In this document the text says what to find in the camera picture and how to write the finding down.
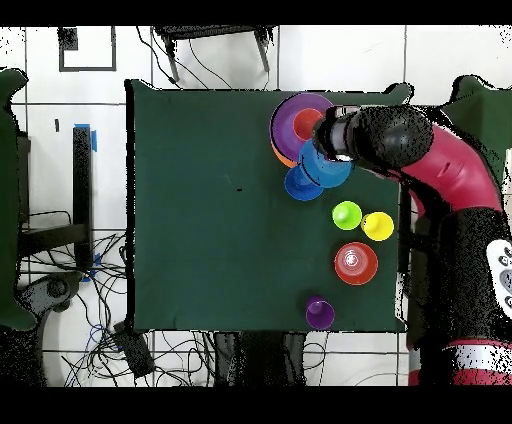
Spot black power strip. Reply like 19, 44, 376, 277
113, 321, 156, 379

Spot black square floor frame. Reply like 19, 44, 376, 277
58, 26, 118, 73

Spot black chair base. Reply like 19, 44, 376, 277
15, 271, 85, 317

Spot light blue plastic bowl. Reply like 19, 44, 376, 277
297, 137, 356, 190

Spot dark green tablecloth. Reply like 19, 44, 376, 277
124, 78, 413, 335

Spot blue tape strip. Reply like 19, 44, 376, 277
74, 122, 98, 154

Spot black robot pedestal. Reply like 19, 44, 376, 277
213, 331, 307, 387

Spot green cloth side table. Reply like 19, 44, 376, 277
0, 67, 39, 331
441, 75, 512, 189

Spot orange-red plastic bowl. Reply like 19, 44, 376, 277
333, 241, 380, 287

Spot black metal stool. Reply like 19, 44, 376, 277
153, 25, 277, 85

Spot dark blue plastic bowl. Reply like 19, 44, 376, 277
283, 164, 326, 202

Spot purple plastic cup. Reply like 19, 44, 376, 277
305, 295, 336, 332

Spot green plastic cup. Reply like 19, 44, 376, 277
331, 200, 364, 232

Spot purple plastic bowl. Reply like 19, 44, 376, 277
268, 92, 336, 164

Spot black table frame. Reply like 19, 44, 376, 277
399, 187, 414, 273
17, 126, 94, 270

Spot yellow plastic cup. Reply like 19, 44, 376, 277
360, 210, 396, 243

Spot red plastic cup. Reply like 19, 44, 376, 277
292, 107, 326, 142

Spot tangle of floor cables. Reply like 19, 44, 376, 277
17, 209, 217, 387

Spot large yellow plastic bowl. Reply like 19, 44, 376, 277
270, 141, 300, 170

